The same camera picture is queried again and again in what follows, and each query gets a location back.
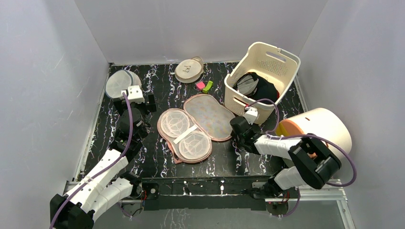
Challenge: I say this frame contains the floral mesh laundry bag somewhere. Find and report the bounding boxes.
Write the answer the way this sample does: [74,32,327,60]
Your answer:
[157,94,235,164]

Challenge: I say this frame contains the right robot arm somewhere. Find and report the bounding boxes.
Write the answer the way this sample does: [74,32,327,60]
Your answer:
[230,116,341,198]

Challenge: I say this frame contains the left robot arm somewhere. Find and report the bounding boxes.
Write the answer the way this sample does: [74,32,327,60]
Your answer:
[49,91,156,229]

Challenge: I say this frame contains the white mesh round laundry bag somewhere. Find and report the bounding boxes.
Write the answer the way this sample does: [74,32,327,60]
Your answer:
[105,70,142,99]

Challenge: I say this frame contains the cream plastic laundry basket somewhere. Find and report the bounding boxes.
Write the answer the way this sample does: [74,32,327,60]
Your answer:
[224,42,301,124]

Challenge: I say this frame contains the black clothing in basket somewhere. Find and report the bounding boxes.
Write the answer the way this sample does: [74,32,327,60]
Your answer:
[232,72,280,102]

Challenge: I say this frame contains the green block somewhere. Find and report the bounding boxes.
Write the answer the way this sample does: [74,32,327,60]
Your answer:
[202,81,213,94]

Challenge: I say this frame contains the round beige zip pouch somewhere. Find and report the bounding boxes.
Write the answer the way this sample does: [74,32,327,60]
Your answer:
[174,56,203,83]

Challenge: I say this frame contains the pink block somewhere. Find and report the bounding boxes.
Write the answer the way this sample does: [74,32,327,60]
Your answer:
[195,81,205,91]

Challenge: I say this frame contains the white drum with orange lid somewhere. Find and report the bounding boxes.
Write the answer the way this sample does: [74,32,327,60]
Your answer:
[276,108,352,154]

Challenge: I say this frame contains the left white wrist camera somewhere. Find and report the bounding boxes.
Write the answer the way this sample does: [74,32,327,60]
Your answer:
[121,85,145,104]

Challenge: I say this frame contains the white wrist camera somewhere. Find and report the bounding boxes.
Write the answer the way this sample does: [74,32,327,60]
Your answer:
[121,85,145,104]
[243,106,258,125]

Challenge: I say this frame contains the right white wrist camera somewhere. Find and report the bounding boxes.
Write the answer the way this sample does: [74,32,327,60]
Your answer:
[243,106,258,125]

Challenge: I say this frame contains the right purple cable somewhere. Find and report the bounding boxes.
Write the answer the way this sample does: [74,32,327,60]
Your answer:
[246,98,358,219]

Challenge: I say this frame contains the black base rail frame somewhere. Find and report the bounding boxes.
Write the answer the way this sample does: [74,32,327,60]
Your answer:
[105,172,347,217]

